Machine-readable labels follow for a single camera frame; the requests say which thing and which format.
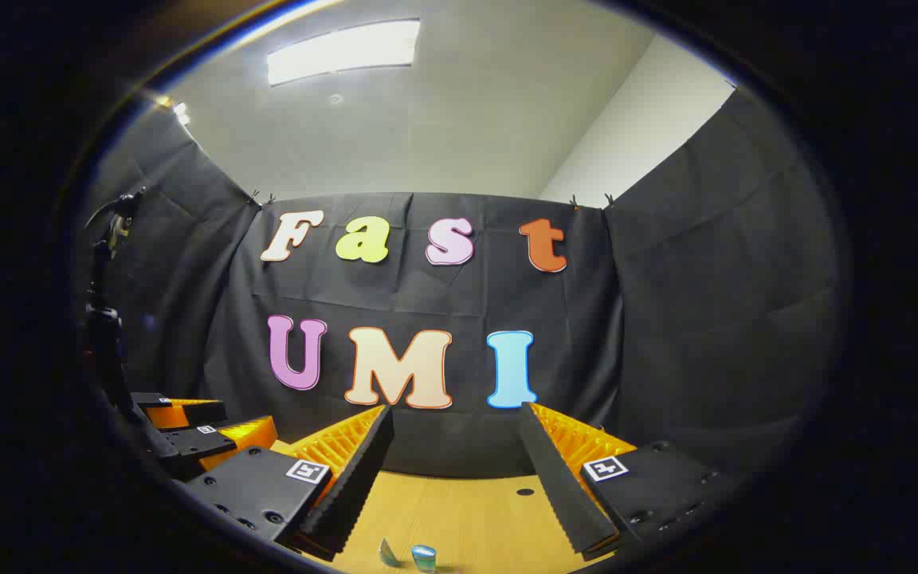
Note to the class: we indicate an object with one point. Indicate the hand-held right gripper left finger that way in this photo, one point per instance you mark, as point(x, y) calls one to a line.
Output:
point(351, 486)

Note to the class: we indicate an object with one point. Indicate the black backdrop cloth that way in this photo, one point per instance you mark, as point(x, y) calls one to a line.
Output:
point(666, 319)

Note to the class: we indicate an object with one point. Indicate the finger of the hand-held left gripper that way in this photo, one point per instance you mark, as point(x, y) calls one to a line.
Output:
point(188, 411)
point(212, 442)

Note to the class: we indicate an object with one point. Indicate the blue white skincare tube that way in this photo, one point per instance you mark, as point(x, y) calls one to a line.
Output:
point(389, 554)

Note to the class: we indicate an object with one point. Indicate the blue glass skincare bottle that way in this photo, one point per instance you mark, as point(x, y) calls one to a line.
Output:
point(424, 560)

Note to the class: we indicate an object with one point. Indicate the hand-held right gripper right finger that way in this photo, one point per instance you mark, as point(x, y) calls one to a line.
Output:
point(559, 486)

